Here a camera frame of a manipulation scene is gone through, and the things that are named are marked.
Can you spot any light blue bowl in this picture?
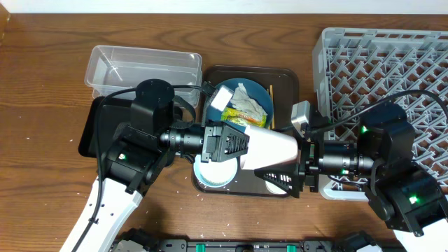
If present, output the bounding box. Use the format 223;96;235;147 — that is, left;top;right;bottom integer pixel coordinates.
193;155;238;188

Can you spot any black cable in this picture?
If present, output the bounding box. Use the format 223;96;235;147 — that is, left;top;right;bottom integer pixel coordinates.
69;85;211;252
311;89;448;136

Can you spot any left black cable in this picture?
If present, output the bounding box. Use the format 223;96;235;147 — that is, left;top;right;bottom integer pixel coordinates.
69;85;211;252

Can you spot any clear plastic bin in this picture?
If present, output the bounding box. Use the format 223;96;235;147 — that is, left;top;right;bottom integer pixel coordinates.
84;45;202;98

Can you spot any white cup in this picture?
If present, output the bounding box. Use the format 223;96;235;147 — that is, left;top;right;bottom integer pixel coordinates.
265;181;287;195

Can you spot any yellow green snack wrapper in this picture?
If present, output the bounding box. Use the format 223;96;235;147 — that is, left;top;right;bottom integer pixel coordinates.
220;107;267;127

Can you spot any right black cable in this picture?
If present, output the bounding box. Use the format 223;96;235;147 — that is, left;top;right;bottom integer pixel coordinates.
311;89;448;136

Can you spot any dark blue plate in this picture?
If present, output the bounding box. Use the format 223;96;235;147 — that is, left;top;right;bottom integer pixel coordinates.
206;78;274;132

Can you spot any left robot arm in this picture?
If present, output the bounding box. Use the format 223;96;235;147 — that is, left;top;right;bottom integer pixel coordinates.
62;79;249;251

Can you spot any dark brown serving tray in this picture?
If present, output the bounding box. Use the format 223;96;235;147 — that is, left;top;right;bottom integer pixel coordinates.
192;65;299;199

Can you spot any pink cup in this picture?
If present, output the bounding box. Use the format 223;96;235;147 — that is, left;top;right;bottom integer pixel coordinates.
240;125;298;170

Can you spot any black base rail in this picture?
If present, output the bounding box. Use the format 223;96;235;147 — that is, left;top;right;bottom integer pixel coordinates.
109;228;405;252

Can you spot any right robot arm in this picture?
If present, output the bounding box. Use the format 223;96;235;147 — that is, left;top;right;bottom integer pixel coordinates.
254;102;447;251

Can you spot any right wooden chopstick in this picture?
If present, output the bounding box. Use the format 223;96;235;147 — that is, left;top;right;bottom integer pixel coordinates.
269;84;276;130

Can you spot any black plastic tray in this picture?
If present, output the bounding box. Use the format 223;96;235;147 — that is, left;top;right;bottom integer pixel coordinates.
78;96;183;168

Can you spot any grey dishwasher rack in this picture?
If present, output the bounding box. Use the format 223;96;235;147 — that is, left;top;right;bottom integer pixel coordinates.
312;27;447;190

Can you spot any white napkin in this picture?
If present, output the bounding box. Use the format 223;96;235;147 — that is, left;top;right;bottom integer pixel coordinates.
230;83;267;120

